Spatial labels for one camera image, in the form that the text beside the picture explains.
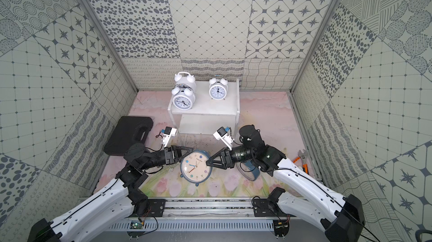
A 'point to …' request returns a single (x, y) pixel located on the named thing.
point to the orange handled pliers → (302, 155)
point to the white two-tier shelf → (208, 115)
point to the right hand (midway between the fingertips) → (210, 163)
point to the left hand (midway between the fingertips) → (193, 157)
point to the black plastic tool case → (129, 130)
